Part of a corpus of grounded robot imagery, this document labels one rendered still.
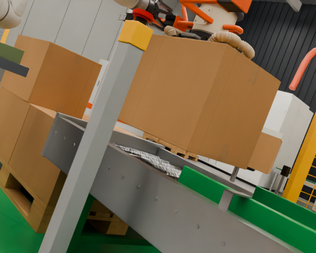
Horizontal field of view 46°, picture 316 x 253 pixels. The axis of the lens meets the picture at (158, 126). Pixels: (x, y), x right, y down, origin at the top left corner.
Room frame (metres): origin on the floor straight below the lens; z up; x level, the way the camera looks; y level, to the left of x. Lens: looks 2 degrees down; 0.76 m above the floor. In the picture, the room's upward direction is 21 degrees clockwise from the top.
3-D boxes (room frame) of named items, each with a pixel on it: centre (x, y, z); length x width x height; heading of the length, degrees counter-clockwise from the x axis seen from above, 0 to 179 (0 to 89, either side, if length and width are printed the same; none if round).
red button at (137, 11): (1.15, 0.17, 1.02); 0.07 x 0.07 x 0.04
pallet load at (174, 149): (9.69, -0.49, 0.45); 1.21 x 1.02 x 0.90; 47
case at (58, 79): (2.64, 0.85, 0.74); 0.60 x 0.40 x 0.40; 41
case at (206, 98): (1.65, -0.06, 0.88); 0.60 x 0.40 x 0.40; 43
